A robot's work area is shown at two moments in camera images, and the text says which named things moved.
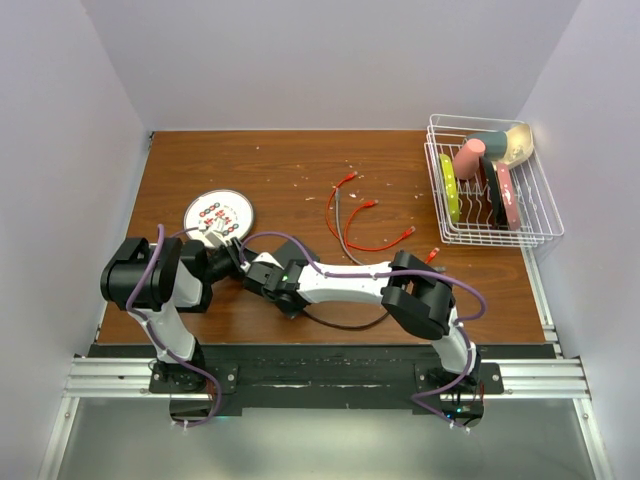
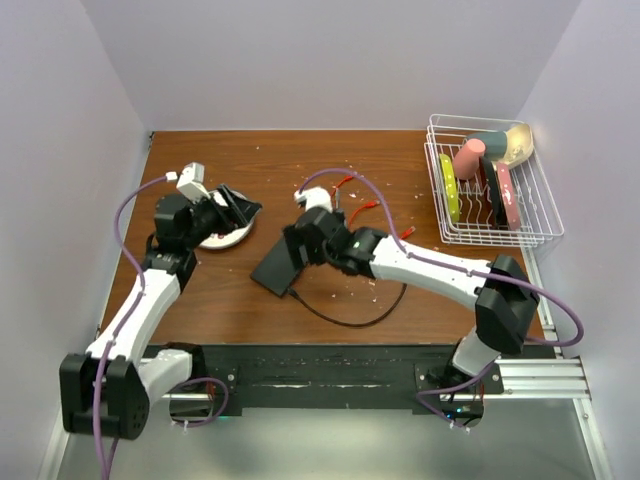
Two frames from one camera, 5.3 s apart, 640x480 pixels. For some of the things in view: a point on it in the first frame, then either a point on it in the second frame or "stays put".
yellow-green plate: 449,179 stays put
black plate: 494,190 stays put
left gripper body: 226,263 -> 208,218
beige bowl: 519,144 stays put
